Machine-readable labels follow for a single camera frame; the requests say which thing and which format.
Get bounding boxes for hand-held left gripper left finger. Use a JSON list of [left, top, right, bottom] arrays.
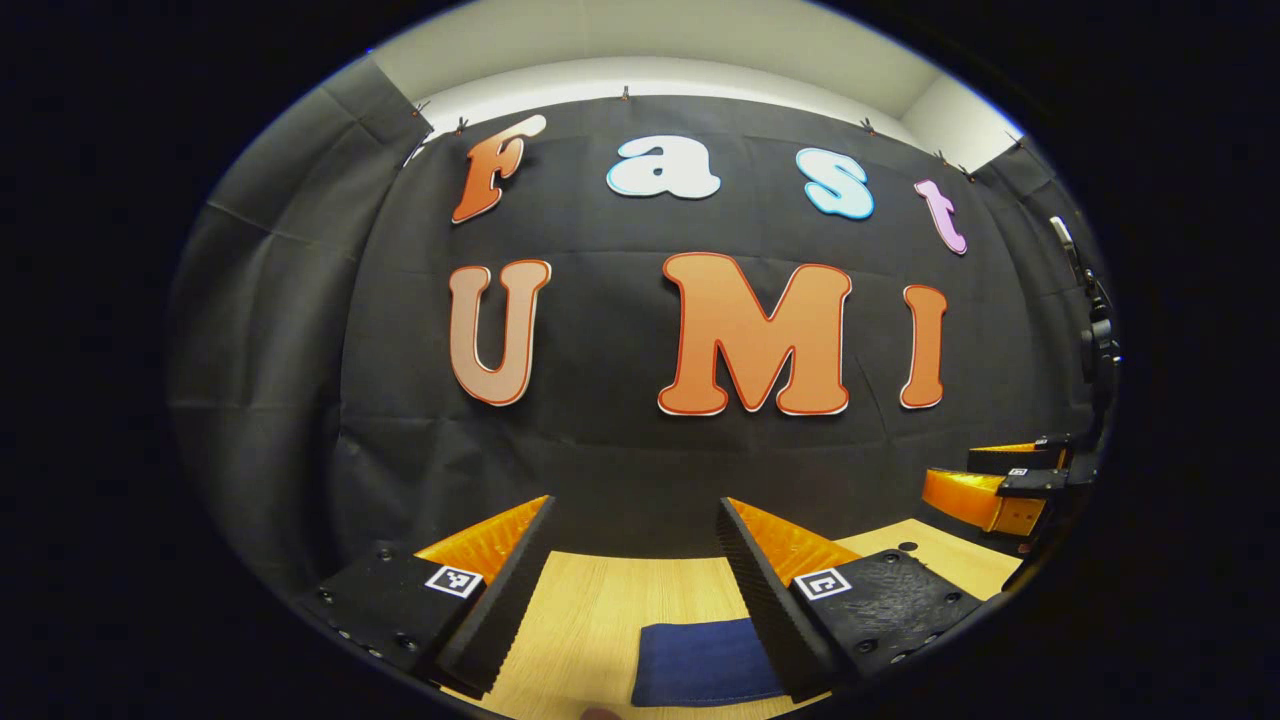
[[295, 494, 557, 701]]

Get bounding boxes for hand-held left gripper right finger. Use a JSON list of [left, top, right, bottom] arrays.
[[716, 496, 986, 704]]

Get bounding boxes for blue jeans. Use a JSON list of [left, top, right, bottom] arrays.
[[630, 617, 791, 709]]

